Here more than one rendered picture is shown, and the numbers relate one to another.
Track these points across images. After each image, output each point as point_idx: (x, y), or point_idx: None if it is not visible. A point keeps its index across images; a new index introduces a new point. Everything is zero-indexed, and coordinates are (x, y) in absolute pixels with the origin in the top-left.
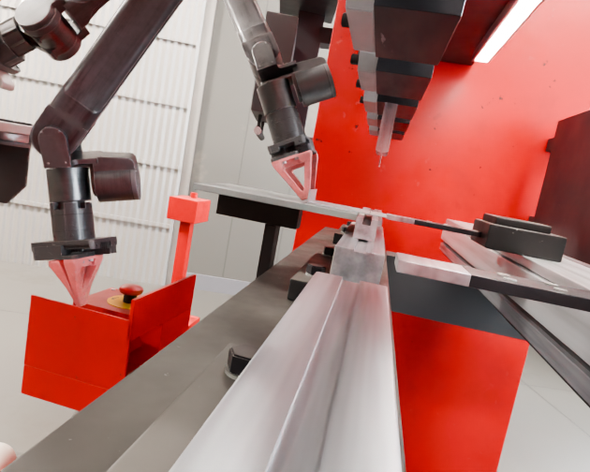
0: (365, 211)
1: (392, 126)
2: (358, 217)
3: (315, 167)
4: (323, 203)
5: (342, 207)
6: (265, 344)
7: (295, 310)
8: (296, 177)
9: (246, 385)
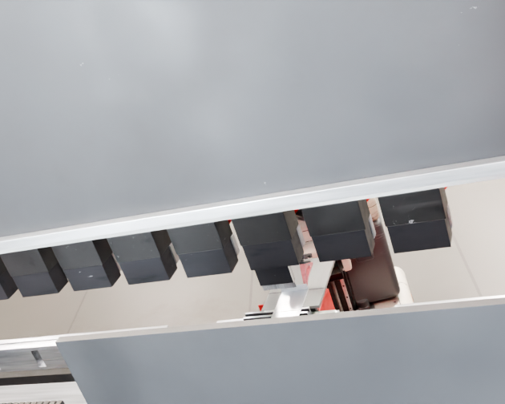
0: (288, 309)
1: (256, 274)
2: (245, 313)
3: (300, 272)
4: (288, 295)
5: (284, 301)
6: (118, 329)
7: (133, 329)
8: (306, 272)
9: (107, 331)
